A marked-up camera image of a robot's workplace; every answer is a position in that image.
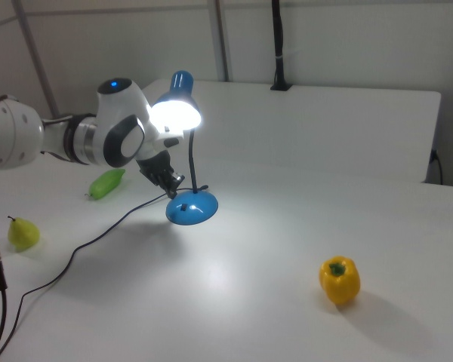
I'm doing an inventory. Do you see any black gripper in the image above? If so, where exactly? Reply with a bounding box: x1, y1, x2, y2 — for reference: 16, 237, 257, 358
136, 149, 186, 201

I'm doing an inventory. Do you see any blue desk lamp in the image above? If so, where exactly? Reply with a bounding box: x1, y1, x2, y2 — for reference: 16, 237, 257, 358
150, 70, 220, 227

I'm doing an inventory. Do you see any green toy cucumber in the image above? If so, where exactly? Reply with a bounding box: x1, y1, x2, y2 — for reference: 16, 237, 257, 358
84, 168, 127, 202

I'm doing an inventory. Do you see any white table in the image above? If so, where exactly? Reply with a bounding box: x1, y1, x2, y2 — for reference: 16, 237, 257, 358
138, 79, 442, 184

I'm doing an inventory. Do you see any green toy pear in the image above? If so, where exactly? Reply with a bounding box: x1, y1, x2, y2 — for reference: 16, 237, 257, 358
6, 215, 42, 252

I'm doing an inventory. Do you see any black clamped pole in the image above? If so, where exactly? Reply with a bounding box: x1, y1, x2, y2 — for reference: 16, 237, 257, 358
270, 0, 293, 93

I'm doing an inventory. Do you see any yellow toy bell pepper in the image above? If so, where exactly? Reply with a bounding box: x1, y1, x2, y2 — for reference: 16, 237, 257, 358
318, 256, 362, 305

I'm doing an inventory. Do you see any black lamp power cable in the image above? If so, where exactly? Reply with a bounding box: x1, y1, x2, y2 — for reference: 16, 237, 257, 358
0, 191, 168, 362

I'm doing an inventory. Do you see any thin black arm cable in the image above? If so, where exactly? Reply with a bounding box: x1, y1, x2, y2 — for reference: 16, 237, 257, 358
40, 114, 81, 164

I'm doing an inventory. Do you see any grey upright frame post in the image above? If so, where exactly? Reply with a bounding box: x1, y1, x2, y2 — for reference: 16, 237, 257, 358
206, 0, 236, 82

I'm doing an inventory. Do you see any grey slanted frame post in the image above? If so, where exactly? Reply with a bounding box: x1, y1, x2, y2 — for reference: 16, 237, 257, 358
11, 0, 61, 118

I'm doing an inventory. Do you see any black wall plug with cable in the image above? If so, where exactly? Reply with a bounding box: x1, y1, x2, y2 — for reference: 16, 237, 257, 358
430, 149, 445, 186

